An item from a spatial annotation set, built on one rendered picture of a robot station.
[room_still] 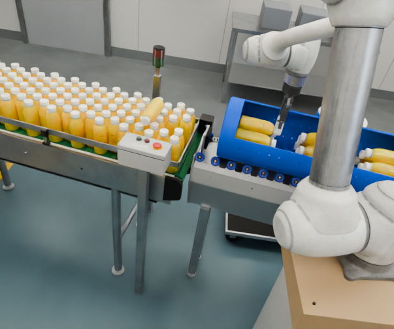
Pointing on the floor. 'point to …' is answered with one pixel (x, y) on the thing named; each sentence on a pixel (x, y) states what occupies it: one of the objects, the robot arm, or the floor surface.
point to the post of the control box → (141, 228)
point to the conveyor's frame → (75, 173)
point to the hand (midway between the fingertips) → (279, 125)
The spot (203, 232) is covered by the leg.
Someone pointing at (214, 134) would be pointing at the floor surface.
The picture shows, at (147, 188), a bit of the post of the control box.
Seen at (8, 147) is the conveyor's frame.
